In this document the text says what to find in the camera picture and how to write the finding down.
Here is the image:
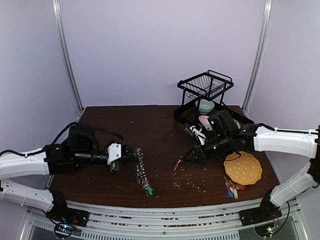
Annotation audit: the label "blue key tag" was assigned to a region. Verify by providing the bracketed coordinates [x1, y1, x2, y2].
[227, 189, 234, 199]

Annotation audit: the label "right aluminium frame post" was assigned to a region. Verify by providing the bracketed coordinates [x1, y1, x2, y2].
[242, 0, 273, 116]

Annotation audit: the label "aluminium corner frame post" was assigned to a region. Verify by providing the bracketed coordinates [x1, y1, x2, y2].
[52, 0, 84, 112]

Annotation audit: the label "black wire dish rack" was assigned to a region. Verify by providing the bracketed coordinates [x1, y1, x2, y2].
[173, 69, 253, 125]

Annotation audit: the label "green key tag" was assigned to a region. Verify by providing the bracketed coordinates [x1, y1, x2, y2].
[146, 187, 153, 197]

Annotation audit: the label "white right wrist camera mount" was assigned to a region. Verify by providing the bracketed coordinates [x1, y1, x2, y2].
[189, 125, 207, 146]

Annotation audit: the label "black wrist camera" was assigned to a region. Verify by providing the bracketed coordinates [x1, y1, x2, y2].
[120, 144, 136, 159]
[182, 123, 196, 138]

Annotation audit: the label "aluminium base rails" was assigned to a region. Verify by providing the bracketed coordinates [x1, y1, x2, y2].
[21, 196, 307, 240]

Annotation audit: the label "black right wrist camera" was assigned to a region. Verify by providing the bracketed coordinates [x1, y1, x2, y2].
[182, 123, 196, 138]

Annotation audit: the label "yellow dotted plate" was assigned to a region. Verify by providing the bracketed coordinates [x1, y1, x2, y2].
[223, 151, 263, 186]

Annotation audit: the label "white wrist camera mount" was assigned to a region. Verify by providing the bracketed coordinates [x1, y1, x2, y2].
[107, 143, 122, 165]
[189, 125, 207, 146]

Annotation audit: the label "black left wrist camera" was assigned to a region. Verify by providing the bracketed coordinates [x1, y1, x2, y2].
[120, 144, 136, 159]

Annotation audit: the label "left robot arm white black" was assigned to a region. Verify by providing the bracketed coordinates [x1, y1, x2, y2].
[0, 122, 138, 222]

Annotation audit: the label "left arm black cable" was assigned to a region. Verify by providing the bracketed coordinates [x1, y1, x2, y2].
[51, 121, 125, 148]

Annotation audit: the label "teal ceramic bowl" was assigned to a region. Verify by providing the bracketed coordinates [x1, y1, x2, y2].
[195, 99, 215, 115]

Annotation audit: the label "red key tag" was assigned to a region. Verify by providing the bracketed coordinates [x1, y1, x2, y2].
[173, 158, 182, 171]

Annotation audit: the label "yellow key tag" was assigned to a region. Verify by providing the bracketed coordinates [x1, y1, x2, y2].
[233, 188, 239, 200]

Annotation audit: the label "grey disc keyring organizer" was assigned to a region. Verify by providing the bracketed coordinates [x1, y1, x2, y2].
[135, 148, 153, 195]

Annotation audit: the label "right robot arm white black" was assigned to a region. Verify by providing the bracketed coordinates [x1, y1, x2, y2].
[183, 110, 320, 221]

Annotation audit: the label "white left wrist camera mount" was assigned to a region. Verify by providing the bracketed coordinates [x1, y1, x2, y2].
[107, 143, 122, 165]

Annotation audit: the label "pink patterned dish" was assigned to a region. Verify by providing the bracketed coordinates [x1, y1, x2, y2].
[198, 115, 213, 131]

